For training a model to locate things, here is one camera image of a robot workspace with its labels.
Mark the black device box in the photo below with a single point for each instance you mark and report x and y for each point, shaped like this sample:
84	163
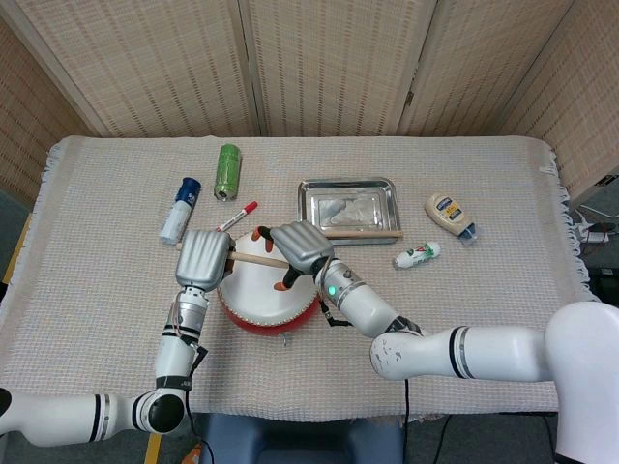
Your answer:
604	285

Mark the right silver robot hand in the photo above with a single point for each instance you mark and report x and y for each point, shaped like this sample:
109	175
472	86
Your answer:
304	246

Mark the red drum white skin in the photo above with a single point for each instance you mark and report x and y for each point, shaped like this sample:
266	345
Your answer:
261	299

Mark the green drink can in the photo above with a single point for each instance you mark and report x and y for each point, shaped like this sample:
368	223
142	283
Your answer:
227	171

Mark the rectangular metal tray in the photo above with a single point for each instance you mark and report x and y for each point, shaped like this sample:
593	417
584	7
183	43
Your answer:
348	203

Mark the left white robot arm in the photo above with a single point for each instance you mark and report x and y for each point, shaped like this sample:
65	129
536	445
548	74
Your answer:
174	357

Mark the small white green bottle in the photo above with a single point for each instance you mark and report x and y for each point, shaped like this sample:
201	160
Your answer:
416	256

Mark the red whiteboard marker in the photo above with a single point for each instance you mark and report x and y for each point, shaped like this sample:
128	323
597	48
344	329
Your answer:
239	216

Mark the wooden drumstick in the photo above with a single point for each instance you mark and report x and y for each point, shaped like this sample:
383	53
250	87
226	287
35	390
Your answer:
261	261
367	234

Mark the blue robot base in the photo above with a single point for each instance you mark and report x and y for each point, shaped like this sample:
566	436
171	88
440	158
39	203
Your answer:
300	442

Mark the white spray bottle blue cap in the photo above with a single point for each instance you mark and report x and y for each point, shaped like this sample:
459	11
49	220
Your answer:
179	212

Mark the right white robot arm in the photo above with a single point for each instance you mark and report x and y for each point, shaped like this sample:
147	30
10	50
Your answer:
483	353

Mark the woven folding screen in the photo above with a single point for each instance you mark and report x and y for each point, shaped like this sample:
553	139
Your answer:
329	63

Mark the orange floor object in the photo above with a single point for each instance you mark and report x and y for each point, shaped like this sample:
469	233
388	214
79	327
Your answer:
194	455

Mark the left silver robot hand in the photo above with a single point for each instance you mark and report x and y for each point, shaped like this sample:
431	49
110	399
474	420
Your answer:
203	258

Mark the mayonnaise squeeze bottle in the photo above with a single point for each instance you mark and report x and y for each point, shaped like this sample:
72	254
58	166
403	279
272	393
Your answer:
447	210

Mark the beige woven tablecloth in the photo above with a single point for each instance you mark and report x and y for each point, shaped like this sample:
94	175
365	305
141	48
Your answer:
97	314

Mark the white power strip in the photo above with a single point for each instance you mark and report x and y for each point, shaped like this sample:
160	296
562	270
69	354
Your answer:
595	236

